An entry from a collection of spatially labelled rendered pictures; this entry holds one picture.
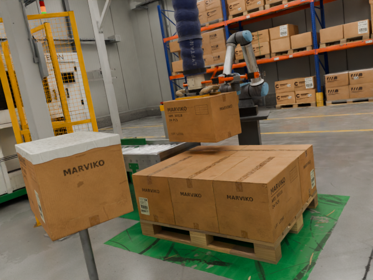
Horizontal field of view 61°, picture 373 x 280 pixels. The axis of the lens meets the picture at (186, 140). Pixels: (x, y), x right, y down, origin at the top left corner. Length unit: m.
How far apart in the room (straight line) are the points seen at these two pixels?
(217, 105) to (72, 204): 1.67
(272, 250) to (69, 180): 1.33
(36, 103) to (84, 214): 1.73
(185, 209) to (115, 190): 0.94
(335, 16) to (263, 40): 2.24
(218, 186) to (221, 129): 0.79
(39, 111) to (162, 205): 1.40
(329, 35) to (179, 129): 7.39
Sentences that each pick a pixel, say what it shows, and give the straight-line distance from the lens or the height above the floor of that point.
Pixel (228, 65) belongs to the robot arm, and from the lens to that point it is 3.38.
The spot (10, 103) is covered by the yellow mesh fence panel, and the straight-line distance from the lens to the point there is 3.62.
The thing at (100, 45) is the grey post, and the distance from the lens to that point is 6.46.
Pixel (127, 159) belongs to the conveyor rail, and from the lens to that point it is 3.41.
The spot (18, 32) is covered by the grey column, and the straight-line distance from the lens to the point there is 3.20.
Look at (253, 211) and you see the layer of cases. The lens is 2.14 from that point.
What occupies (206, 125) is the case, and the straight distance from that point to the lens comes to 2.83.
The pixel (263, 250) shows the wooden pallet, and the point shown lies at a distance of 2.25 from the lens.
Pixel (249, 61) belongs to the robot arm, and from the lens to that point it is 3.50.
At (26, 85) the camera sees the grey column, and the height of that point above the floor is 1.41.
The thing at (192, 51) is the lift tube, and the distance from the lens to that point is 3.02.
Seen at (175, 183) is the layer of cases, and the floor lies 0.50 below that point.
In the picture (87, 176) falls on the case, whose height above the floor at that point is 0.86.
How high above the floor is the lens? 1.21
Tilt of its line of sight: 10 degrees down
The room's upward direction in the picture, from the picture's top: 9 degrees counter-clockwise
